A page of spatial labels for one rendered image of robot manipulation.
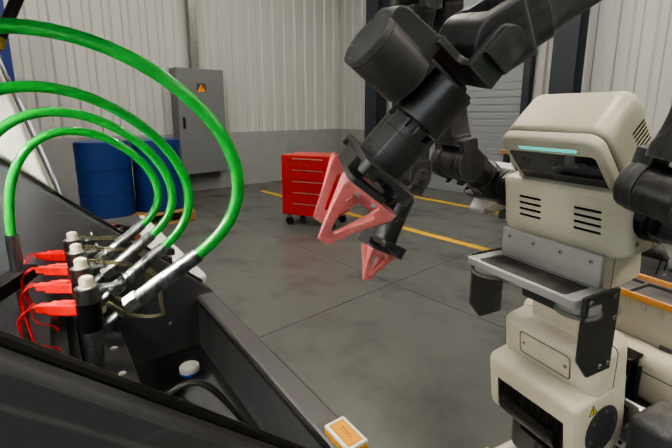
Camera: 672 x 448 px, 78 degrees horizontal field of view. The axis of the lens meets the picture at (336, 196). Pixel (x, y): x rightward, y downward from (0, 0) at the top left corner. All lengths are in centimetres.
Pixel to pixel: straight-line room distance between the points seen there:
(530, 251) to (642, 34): 572
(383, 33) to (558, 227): 66
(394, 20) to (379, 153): 12
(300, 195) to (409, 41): 456
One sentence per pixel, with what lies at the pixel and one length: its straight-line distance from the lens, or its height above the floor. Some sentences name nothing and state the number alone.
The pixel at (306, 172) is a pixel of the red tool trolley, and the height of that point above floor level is 67.
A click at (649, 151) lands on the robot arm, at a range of 74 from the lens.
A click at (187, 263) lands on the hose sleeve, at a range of 49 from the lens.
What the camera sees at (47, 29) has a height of 143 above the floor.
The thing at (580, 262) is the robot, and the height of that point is 108.
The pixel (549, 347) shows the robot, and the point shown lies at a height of 87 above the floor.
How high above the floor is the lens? 135
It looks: 11 degrees down
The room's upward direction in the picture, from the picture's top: straight up
